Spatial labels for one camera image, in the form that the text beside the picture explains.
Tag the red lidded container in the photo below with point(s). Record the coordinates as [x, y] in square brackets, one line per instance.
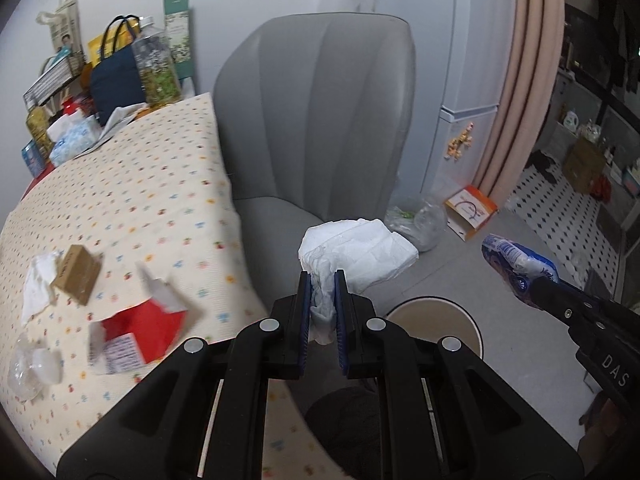
[71, 107]

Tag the blue soda can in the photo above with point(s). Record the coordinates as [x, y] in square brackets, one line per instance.
[32, 157]

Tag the small white bottle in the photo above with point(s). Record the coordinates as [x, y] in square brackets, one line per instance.
[571, 118]

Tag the orange white box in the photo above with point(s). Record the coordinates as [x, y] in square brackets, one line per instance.
[470, 210]

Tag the pink curtain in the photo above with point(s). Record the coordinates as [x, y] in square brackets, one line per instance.
[525, 85]

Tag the grey upholstered chair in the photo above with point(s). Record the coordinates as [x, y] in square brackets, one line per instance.
[320, 110]

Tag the white trash bin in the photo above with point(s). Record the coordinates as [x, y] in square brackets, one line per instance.
[430, 320]

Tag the blue white tissue packet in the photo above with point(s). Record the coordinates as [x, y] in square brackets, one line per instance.
[530, 262]

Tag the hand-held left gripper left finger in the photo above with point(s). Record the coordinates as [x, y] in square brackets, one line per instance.
[303, 330]

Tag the yellow snack packet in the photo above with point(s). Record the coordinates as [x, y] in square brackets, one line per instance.
[100, 45]

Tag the navy tote bag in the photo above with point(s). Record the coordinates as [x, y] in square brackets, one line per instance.
[115, 90]

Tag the printed white paper bag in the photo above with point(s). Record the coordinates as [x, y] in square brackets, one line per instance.
[67, 30]

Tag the white refrigerator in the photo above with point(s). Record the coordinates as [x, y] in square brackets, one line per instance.
[475, 60]

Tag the white plastic bag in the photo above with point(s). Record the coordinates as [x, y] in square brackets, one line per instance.
[37, 285]

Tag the large clear bottle green contents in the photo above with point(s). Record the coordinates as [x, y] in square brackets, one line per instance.
[156, 70]

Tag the blue tissue box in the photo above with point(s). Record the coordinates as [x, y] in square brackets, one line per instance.
[75, 140]

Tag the white paper napkin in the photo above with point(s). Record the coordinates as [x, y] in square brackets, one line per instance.
[350, 250]

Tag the clear plastic bag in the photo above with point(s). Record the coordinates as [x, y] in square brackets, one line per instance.
[420, 225]

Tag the grey white cloth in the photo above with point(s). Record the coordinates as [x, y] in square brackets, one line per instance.
[120, 120]

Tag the small bottle yellow contents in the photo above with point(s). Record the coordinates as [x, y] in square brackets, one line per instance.
[39, 130]

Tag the torn red paper box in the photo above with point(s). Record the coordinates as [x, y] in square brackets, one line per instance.
[147, 330]

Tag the green carton box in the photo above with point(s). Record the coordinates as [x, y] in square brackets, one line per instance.
[179, 25]

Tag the cluster of yellow fridge magnets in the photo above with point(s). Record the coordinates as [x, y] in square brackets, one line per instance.
[460, 142]

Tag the clear plastic packaging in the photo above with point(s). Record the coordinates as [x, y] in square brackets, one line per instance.
[35, 370]

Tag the small brown cardboard box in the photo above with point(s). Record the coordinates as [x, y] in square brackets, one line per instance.
[76, 275]

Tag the red table mat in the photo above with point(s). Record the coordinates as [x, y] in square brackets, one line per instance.
[37, 180]

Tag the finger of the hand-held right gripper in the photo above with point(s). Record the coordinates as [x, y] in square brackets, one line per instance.
[567, 307]

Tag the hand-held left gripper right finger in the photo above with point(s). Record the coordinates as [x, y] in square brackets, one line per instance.
[341, 330]

